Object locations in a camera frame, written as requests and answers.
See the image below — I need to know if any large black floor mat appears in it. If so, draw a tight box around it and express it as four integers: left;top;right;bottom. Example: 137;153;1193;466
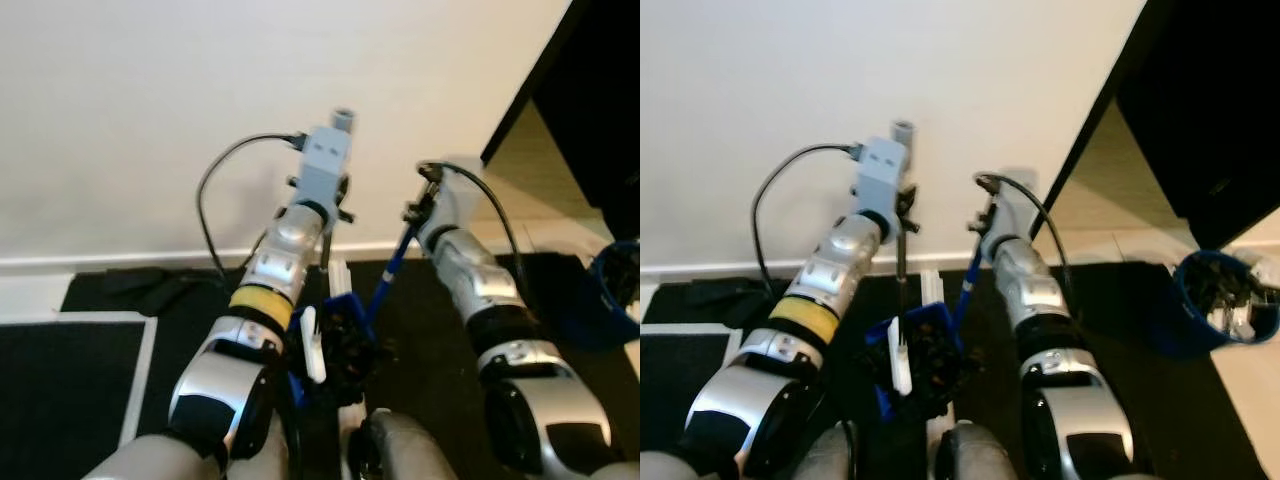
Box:
60;255;641;480
690;262;1267;480

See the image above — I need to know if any blue round bin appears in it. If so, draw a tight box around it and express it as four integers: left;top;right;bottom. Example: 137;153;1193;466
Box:
585;240;641;351
1150;248;1280;359

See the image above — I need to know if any grey right robot leg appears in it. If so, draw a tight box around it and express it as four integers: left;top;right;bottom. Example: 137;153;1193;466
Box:
358;408;461;480
935;420;1031;480

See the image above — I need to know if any grey robot leg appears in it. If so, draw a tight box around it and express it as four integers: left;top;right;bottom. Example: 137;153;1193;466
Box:
80;430;291;480
935;420;1031;480
358;408;461;480
640;424;853;480

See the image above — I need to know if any grey left robot leg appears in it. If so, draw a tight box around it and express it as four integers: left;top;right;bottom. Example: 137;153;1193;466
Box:
80;430;291;480
640;424;853;480

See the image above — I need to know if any black mat with white border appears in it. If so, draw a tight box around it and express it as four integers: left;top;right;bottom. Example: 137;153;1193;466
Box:
0;312;159;447
640;322;737;451

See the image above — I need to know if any light grey right wrist camera mount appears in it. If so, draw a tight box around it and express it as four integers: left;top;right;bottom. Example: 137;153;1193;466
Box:
430;176;481;241
990;190;1037;247

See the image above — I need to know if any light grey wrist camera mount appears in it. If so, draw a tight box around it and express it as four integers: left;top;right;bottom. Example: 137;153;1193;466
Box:
990;190;1037;247
297;127;353;206
855;137;911;216
430;176;481;241

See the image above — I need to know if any light grey left wrist camera mount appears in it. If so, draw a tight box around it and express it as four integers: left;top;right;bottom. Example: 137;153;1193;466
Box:
297;127;353;206
855;137;911;216

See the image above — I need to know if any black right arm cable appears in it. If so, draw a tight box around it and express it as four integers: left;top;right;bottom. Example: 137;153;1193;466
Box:
985;172;1077;291
440;162;527;291

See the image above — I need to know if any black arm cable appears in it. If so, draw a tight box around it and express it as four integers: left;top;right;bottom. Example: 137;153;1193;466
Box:
985;172;1077;291
196;133;304;283
752;143;863;293
440;162;527;291

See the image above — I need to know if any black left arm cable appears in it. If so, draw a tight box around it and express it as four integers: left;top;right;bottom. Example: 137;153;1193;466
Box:
752;143;863;293
196;133;304;283

